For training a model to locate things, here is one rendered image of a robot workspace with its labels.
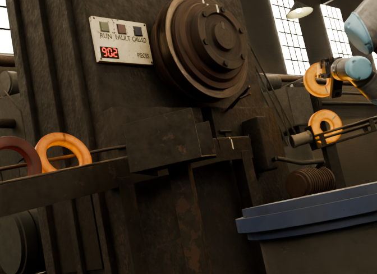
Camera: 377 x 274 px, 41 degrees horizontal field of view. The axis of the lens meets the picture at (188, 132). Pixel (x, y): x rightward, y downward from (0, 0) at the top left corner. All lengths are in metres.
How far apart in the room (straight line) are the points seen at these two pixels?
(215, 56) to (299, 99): 8.24
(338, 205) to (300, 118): 9.38
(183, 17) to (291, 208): 1.41
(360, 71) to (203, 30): 0.62
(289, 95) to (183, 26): 8.08
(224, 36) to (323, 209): 1.43
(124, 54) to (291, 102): 8.15
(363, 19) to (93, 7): 1.03
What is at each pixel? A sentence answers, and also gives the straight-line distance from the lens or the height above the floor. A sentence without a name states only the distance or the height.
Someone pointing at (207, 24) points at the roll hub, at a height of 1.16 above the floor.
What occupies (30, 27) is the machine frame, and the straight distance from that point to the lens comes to 2.39.
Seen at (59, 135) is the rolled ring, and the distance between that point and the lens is 1.66.
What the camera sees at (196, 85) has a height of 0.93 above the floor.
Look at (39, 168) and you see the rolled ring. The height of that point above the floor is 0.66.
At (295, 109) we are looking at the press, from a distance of 10.04.
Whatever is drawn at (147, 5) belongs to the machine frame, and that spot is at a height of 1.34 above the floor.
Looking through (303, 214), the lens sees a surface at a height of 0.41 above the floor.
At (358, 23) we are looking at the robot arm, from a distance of 1.49.
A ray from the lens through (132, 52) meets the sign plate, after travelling 2.02.
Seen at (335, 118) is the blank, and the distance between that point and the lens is 2.37.
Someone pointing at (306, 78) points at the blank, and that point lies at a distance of 2.28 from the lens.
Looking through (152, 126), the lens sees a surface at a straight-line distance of 1.38.
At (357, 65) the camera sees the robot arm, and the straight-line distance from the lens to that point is 1.99.
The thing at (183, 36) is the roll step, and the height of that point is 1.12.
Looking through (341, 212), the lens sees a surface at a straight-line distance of 0.72.
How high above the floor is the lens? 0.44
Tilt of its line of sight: 9 degrees up
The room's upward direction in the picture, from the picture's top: 12 degrees counter-clockwise
